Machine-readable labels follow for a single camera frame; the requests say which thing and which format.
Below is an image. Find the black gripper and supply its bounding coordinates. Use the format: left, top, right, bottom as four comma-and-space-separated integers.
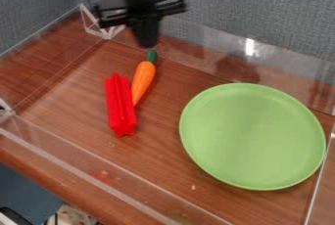
93, 0, 187, 48

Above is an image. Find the orange toy carrot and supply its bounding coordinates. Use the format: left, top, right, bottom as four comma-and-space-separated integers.
132, 50, 159, 105

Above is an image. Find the green plate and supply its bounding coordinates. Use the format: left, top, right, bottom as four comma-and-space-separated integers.
180, 83, 326, 191

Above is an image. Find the red star-shaped bar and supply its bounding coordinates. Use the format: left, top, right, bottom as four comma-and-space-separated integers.
105, 72, 139, 137

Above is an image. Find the clear acrylic enclosure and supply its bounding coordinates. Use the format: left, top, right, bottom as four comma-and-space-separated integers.
0, 10, 335, 225

